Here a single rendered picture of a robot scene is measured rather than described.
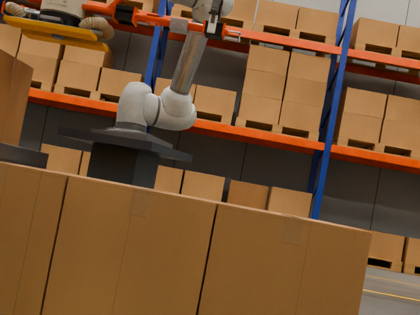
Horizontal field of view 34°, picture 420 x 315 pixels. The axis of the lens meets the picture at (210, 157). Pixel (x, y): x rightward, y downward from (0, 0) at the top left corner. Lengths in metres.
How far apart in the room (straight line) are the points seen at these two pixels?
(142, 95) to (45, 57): 6.97
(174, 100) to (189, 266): 1.71
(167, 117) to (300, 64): 6.75
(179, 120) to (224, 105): 6.46
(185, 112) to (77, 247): 1.71
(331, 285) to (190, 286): 0.35
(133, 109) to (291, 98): 6.72
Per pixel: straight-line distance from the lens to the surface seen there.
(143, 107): 3.36
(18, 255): 1.87
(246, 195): 10.25
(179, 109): 3.39
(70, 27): 2.61
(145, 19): 2.68
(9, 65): 2.74
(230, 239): 1.75
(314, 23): 10.19
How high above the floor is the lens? 0.56
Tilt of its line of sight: 3 degrees up
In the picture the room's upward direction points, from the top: 11 degrees clockwise
